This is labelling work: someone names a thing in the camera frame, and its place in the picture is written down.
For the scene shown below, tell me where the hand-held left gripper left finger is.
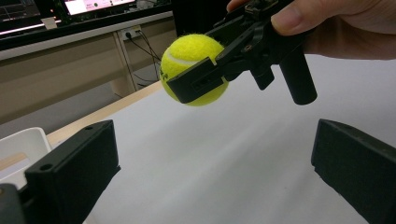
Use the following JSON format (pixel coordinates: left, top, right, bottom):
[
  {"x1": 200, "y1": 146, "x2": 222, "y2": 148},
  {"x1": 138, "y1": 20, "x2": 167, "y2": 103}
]
[{"x1": 25, "y1": 119, "x2": 121, "y2": 224}]

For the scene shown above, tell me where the yellow tennis ball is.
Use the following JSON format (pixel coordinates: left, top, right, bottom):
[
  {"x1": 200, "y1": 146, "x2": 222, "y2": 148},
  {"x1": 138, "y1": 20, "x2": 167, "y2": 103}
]
[{"x1": 159, "y1": 33, "x2": 230, "y2": 107}]

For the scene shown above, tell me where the white power socket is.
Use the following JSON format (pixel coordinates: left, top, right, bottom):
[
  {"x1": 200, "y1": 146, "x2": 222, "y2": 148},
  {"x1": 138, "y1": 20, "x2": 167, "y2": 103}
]
[{"x1": 120, "y1": 25, "x2": 143, "y2": 41}]

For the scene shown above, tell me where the white board sheet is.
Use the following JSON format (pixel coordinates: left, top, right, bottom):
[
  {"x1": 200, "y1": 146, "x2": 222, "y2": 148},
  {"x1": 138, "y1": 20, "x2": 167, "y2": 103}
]
[{"x1": 82, "y1": 54, "x2": 396, "y2": 224}]

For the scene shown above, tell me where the long wooden desk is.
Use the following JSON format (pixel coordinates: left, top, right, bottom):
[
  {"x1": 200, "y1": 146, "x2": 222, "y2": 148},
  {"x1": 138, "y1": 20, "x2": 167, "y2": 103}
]
[{"x1": 0, "y1": 11, "x2": 176, "y2": 125}]

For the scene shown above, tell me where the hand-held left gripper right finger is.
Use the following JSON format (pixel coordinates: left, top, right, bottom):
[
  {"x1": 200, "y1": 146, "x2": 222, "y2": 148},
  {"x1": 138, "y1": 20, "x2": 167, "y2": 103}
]
[{"x1": 311, "y1": 119, "x2": 396, "y2": 224}]

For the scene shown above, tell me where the white plastic bin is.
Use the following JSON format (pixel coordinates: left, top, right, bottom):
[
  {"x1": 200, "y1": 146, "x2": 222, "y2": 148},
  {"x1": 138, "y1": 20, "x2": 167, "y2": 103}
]
[{"x1": 0, "y1": 126, "x2": 52, "y2": 190}]

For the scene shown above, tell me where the bundle of black cables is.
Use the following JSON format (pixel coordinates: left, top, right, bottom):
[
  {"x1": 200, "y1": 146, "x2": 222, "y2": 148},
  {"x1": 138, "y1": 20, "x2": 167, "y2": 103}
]
[{"x1": 125, "y1": 30, "x2": 163, "y2": 90}]

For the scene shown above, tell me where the dark computer monitor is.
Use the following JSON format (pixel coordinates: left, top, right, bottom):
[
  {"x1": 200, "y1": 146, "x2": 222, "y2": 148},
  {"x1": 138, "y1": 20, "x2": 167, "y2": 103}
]
[{"x1": 0, "y1": 0, "x2": 43, "y2": 32}]

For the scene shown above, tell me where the bright computer monitor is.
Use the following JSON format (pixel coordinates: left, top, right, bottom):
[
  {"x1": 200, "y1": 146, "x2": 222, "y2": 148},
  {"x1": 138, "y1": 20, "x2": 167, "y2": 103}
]
[{"x1": 60, "y1": 0, "x2": 138, "y2": 17}]

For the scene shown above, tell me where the white paper note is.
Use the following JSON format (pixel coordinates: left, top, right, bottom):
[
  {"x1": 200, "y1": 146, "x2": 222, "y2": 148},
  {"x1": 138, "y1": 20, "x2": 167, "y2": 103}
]
[{"x1": 40, "y1": 17, "x2": 59, "y2": 31}]

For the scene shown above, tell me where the light wooden table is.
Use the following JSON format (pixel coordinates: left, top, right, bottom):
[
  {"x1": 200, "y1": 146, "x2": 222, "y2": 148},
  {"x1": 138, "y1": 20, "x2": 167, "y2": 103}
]
[{"x1": 46, "y1": 80, "x2": 164, "y2": 147}]

